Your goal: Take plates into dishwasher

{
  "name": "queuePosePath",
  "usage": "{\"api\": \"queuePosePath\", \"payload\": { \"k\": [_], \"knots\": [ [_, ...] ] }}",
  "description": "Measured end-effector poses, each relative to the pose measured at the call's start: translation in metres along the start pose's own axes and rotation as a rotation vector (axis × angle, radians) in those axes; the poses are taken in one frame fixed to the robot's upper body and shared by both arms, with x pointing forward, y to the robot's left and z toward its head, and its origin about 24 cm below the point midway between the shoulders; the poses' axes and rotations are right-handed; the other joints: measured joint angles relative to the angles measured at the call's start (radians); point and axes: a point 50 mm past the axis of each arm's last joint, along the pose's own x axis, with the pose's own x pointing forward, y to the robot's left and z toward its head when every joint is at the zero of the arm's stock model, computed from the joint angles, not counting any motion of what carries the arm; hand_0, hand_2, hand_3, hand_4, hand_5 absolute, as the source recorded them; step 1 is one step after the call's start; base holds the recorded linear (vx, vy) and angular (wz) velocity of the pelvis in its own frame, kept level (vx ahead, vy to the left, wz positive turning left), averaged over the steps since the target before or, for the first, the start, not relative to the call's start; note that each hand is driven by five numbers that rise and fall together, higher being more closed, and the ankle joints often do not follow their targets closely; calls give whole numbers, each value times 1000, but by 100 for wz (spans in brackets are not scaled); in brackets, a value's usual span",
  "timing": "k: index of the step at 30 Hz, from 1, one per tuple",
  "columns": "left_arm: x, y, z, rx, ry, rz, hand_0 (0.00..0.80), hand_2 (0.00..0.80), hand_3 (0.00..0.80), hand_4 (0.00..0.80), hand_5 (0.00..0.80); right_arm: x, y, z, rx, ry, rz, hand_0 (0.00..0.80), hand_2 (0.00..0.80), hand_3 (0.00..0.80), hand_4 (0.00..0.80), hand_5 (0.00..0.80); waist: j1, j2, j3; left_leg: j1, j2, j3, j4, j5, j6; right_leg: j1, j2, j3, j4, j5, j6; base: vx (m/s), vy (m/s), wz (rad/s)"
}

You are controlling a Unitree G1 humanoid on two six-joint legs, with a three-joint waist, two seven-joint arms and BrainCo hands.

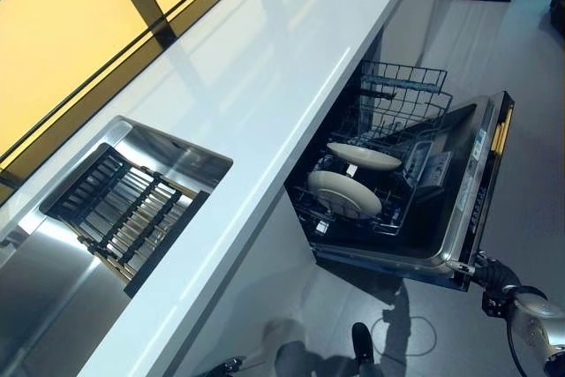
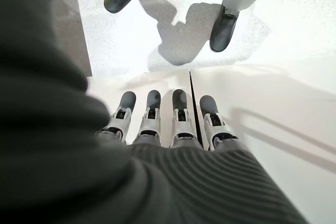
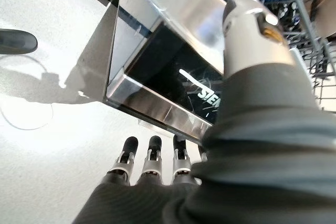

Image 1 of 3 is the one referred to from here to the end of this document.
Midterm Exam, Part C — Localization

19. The yellow and black object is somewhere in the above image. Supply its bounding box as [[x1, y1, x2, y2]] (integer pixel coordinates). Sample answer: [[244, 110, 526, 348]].
[[490, 99, 516, 154]]

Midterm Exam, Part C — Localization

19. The dishwasher wire rack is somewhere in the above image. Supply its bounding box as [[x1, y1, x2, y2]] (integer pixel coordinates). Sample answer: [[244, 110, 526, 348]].
[[358, 61, 455, 136], [293, 127, 419, 238]]

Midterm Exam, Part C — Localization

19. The beige round plate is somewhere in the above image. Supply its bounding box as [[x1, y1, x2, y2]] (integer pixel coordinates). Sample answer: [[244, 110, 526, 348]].
[[307, 170, 383, 222], [326, 141, 403, 172]]

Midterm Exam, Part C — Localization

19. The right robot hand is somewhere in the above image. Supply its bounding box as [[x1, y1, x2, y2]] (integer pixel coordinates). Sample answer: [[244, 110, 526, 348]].
[[473, 251, 523, 295]]

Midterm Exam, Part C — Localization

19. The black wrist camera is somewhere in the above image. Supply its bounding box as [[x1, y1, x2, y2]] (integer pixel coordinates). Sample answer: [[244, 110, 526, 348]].
[[482, 289, 505, 319]]

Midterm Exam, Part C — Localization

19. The lower dishwasher wire rack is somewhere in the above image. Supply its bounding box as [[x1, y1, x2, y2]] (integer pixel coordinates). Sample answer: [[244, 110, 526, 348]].
[[293, 127, 419, 238]]

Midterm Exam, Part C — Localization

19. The black dish drying rack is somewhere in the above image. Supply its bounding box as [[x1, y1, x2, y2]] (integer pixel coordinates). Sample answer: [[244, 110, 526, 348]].
[[39, 142, 209, 298]]

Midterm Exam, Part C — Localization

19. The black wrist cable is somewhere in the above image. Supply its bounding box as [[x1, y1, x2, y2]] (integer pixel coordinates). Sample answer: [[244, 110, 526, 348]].
[[501, 317, 533, 377]]

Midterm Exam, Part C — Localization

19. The stainless steel sink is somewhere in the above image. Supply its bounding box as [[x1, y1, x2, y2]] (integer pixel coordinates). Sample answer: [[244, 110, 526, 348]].
[[0, 115, 234, 377]]

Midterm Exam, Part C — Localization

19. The upper dishwasher wire rack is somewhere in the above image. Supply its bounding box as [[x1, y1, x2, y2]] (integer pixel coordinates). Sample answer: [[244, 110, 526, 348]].
[[358, 61, 455, 136]]

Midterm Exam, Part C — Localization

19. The black bag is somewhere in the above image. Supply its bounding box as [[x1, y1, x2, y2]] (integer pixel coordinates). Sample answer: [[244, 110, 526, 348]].
[[548, 0, 565, 26]]

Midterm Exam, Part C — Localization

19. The dishwasher door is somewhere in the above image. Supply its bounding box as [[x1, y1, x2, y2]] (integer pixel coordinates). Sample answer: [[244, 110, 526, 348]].
[[308, 90, 516, 293]]

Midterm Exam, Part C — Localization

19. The thin floor cable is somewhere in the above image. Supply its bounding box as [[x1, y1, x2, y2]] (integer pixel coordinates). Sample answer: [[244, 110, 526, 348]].
[[369, 313, 439, 358]]

